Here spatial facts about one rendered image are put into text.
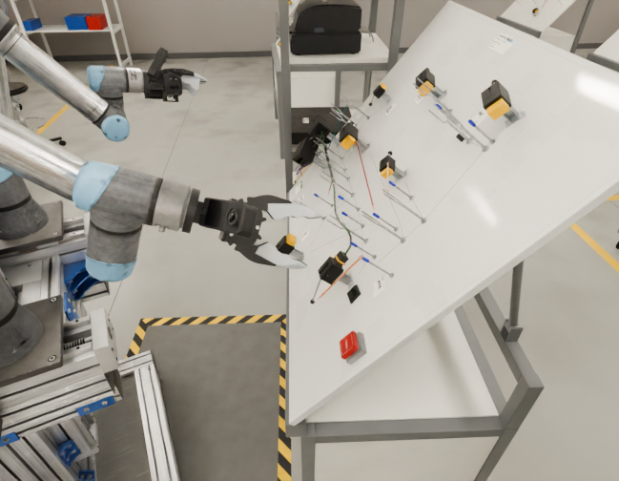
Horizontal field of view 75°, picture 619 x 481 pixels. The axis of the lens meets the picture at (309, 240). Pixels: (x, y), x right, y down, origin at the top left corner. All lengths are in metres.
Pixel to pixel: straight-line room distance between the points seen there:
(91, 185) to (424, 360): 1.09
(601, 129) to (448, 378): 0.81
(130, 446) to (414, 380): 1.21
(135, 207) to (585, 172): 0.73
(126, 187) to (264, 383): 1.75
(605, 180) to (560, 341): 2.06
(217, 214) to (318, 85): 3.54
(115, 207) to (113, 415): 1.54
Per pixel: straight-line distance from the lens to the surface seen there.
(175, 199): 0.62
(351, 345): 0.97
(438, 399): 1.32
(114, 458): 1.99
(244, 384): 2.27
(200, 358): 2.41
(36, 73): 1.31
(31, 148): 0.78
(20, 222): 1.45
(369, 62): 1.88
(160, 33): 8.55
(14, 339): 1.07
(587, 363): 2.77
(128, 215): 0.64
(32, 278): 1.45
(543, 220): 0.82
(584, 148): 0.88
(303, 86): 4.08
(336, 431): 1.22
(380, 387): 1.30
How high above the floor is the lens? 1.88
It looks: 38 degrees down
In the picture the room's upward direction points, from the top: straight up
